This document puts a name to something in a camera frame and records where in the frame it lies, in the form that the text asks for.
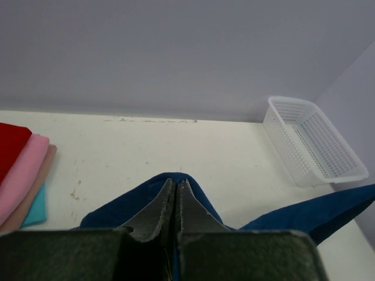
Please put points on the white plastic basket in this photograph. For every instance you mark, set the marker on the white plastic basket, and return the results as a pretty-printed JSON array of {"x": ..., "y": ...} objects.
[{"x": 313, "y": 150}]

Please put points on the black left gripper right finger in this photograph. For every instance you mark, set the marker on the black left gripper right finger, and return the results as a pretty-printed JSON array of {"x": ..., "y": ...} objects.
[{"x": 192, "y": 216}]

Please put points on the dark blue t shirt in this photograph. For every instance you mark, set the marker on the dark blue t shirt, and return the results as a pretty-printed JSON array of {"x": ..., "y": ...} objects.
[{"x": 280, "y": 245}]

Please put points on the red folded t shirt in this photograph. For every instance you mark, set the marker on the red folded t shirt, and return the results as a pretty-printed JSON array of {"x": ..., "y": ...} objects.
[{"x": 13, "y": 140}]

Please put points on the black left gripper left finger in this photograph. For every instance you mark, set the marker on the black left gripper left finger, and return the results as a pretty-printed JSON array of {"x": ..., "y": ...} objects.
[{"x": 152, "y": 221}]

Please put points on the pink folded t shirt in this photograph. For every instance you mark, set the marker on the pink folded t shirt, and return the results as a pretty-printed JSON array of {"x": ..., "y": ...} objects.
[{"x": 22, "y": 174}]

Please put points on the beige folded t shirt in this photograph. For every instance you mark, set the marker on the beige folded t shirt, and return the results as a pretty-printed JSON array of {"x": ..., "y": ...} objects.
[{"x": 16, "y": 219}]

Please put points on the turquoise folded t shirt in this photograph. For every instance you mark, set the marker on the turquoise folded t shirt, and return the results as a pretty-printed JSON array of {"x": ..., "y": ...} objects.
[{"x": 37, "y": 211}]

